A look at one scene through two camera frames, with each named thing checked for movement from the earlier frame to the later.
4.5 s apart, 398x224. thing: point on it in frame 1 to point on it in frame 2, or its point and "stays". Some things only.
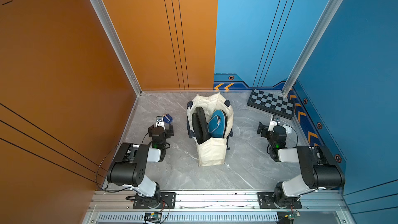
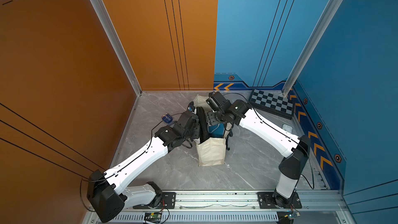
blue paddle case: (217, 125) stays
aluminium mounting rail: (116, 200) stays
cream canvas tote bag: (213, 151) stays
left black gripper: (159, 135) to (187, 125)
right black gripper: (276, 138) to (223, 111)
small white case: (288, 129) stays
